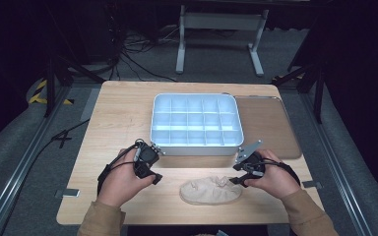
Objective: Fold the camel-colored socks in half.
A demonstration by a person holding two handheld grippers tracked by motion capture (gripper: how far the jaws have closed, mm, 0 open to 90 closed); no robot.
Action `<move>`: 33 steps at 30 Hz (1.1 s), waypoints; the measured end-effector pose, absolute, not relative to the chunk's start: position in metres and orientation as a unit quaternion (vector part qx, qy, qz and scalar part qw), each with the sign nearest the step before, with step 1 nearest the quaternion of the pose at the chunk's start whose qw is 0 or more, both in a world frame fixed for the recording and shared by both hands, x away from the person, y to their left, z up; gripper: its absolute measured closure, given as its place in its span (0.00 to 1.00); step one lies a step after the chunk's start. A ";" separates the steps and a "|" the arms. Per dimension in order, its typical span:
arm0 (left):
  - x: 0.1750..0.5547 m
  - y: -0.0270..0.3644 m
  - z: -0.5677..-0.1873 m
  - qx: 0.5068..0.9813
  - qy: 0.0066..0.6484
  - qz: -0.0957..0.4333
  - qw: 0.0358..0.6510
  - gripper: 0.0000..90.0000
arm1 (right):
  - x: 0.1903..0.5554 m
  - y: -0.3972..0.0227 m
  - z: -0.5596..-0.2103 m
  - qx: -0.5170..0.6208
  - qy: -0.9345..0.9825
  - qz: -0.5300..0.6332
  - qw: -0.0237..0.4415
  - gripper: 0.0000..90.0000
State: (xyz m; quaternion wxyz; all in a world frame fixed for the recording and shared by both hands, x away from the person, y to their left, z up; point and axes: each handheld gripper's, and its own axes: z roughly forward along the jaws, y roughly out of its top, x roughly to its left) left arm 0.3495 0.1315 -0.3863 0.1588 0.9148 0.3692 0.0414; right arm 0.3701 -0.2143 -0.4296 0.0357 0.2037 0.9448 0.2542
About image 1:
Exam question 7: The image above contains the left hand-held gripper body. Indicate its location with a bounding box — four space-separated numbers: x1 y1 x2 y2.
133 139 165 180

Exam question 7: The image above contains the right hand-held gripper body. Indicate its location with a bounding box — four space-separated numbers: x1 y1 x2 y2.
232 139 268 180

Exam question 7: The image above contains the beige sock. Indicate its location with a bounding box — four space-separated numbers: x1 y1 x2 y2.
179 175 244 207

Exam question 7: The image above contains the white divided storage box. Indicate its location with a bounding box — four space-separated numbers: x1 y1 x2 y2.
149 92 245 156

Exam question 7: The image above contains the person's right hand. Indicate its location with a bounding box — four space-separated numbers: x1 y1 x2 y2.
243 148 301 201

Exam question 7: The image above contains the person's left hand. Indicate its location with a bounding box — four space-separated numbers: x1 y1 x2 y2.
95 147 158 208

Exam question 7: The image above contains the brown box lid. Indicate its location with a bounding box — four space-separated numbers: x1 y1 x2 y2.
233 94 303 160

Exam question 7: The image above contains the grey tape strip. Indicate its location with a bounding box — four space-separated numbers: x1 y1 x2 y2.
54 188 81 200
302 180 323 190

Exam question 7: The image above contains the black tape cross mark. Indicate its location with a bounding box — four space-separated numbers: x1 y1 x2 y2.
50 130 73 149

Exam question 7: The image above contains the black tripod stand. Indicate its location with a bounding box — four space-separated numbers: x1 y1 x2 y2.
271 13 327 125
42 3 106 118

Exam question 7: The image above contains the yellow black hazard tape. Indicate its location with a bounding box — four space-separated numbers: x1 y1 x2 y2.
28 79 75 106

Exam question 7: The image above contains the right hand-held gripper cable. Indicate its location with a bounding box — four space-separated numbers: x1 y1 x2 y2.
242 156 301 188

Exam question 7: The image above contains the hand-held gripper cable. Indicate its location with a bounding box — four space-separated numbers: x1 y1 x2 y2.
242 156 301 188
96 139 146 197

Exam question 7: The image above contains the left hand-held gripper cable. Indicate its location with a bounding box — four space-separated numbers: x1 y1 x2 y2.
96 139 146 197

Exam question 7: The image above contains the aluminium floor rail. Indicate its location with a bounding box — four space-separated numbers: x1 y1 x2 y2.
0 86 73 236
299 92 374 236

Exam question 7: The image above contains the bundle of black floor cables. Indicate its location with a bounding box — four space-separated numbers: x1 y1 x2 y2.
106 3 180 83

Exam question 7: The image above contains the black floor cable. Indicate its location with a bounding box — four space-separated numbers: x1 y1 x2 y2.
0 118 91 236

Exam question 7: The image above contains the white metal table frame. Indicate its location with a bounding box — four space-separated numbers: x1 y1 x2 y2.
175 4 270 78

